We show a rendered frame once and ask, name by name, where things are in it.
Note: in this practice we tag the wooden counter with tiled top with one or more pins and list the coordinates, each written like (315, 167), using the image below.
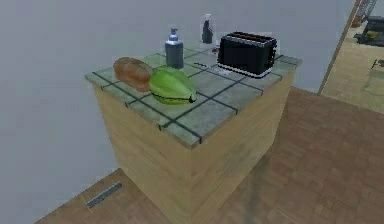
(206, 156)

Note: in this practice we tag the grey soap pump bottle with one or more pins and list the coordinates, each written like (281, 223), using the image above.
(174, 52)

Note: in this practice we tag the brown bread loaf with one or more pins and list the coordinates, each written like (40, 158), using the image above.
(132, 73)

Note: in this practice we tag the black toaster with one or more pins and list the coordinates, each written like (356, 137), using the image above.
(246, 55)

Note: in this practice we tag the black spray bottle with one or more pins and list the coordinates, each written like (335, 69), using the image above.
(207, 31)

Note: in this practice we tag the dark furniture with yellow item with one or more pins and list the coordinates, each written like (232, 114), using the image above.
(370, 31)

